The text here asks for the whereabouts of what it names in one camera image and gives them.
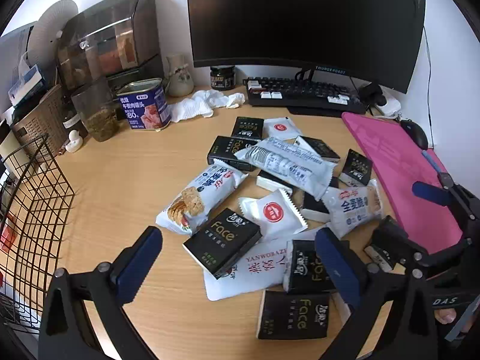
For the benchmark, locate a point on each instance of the long white grey packet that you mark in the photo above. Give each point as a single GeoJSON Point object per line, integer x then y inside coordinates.
{"type": "Point", "coordinates": [285, 163]}

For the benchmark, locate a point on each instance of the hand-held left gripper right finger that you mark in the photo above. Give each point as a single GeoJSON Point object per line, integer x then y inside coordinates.
{"type": "Point", "coordinates": [337, 266]}

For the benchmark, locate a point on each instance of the black curved monitor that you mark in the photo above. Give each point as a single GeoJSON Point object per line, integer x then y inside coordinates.
{"type": "Point", "coordinates": [300, 15]}

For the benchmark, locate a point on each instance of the black power plug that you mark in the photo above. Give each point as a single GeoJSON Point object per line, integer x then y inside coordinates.
{"type": "Point", "coordinates": [372, 92]}

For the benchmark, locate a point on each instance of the black keyboard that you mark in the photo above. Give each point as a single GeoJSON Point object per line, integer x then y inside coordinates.
{"type": "Point", "coordinates": [300, 90]}

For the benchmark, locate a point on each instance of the small white duck figurine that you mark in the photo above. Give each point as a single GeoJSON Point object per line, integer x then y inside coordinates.
{"type": "Point", "coordinates": [74, 142]}

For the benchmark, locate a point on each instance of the large white pouch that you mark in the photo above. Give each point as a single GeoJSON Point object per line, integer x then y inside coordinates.
{"type": "Point", "coordinates": [258, 270]}

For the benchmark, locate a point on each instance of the blue tissue box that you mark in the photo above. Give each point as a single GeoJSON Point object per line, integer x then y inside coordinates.
{"type": "Point", "coordinates": [28, 80]}

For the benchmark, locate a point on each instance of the white crumpled paper towel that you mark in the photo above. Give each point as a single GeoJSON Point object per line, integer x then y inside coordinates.
{"type": "Point", "coordinates": [191, 107]}

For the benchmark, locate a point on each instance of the white power strip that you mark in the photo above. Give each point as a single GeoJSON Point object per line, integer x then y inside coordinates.
{"type": "Point", "coordinates": [390, 108]}

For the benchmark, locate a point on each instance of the red cigarette box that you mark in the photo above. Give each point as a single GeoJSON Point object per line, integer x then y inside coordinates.
{"type": "Point", "coordinates": [6, 232]}

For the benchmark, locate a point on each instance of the dark acrylic storage cabinet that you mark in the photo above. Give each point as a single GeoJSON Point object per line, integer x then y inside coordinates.
{"type": "Point", "coordinates": [108, 37]}

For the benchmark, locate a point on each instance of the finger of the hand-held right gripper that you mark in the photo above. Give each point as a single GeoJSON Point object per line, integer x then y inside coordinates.
{"type": "Point", "coordinates": [429, 193]}
{"type": "Point", "coordinates": [397, 242]}

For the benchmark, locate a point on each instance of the small ceramic vase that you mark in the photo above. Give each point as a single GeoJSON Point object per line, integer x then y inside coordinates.
{"type": "Point", "coordinates": [180, 82]}

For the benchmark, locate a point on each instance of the pink desk mat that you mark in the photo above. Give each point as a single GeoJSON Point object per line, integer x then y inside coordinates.
{"type": "Point", "coordinates": [386, 157]}

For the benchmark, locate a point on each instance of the person's right hand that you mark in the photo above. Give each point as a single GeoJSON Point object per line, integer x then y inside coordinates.
{"type": "Point", "coordinates": [446, 315]}

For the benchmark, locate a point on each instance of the small crumpled white tissue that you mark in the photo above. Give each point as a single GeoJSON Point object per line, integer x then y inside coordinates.
{"type": "Point", "coordinates": [236, 99]}

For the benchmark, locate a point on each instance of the glass jar of tea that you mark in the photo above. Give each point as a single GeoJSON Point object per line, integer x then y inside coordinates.
{"type": "Point", "coordinates": [99, 120]}

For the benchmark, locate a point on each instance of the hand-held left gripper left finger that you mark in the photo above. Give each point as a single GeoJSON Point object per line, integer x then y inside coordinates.
{"type": "Point", "coordinates": [137, 266]}

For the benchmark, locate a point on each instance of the brown woven storage basket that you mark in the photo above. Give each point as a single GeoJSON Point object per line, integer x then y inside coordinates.
{"type": "Point", "coordinates": [41, 120]}

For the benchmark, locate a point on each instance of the small black jar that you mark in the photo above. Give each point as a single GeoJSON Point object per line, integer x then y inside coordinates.
{"type": "Point", "coordinates": [223, 78]}

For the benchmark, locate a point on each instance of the white cracker snack packet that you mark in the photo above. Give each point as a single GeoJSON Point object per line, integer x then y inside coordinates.
{"type": "Point", "coordinates": [350, 210]}
{"type": "Point", "coordinates": [202, 195]}

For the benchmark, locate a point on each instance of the black computer mouse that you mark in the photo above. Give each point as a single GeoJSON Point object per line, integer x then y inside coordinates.
{"type": "Point", "coordinates": [416, 133]}

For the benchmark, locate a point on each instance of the small white red-logo packet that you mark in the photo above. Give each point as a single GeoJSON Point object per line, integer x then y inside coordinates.
{"type": "Point", "coordinates": [272, 213]}
{"type": "Point", "coordinates": [281, 127]}

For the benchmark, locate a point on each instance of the dark bottle with white label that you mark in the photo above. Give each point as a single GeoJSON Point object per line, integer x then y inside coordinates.
{"type": "Point", "coordinates": [70, 120]}

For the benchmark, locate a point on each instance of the white round fan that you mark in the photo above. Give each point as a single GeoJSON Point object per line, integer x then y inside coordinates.
{"type": "Point", "coordinates": [48, 26]}

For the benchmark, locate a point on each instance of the blue meat can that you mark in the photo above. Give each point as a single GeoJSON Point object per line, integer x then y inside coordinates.
{"type": "Point", "coordinates": [144, 108]}

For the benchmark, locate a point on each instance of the wooden desk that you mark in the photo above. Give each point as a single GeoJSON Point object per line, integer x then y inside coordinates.
{"type": "Point", "coordinates": [123, 180]}

